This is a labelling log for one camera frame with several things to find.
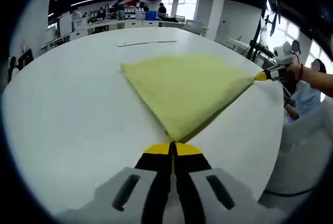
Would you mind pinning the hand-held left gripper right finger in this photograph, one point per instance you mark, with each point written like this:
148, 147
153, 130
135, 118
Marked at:
221, 190

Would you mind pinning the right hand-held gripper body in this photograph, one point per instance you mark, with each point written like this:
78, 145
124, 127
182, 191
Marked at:
283, 53

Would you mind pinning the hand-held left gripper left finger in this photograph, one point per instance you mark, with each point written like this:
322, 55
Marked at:
117, 190

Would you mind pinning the person's right hand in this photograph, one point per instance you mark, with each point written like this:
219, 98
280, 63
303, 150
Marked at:
294, 72

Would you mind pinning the black tripod stand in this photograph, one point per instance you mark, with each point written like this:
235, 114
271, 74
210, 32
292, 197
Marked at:
257, 34

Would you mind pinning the white side desk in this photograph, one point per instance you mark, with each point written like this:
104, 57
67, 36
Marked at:
243, 47

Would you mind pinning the grey mesh office chair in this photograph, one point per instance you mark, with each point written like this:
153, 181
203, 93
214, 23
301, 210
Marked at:
304, 151

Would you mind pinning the white table socket strip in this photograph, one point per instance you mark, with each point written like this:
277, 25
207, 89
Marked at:
147, 43

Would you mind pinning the blue plastic bin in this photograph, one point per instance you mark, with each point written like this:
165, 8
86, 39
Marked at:
151, 15

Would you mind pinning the black chair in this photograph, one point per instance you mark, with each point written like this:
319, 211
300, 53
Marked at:
26, 58

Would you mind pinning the row of white desks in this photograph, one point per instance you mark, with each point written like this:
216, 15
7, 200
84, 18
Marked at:
117, 26

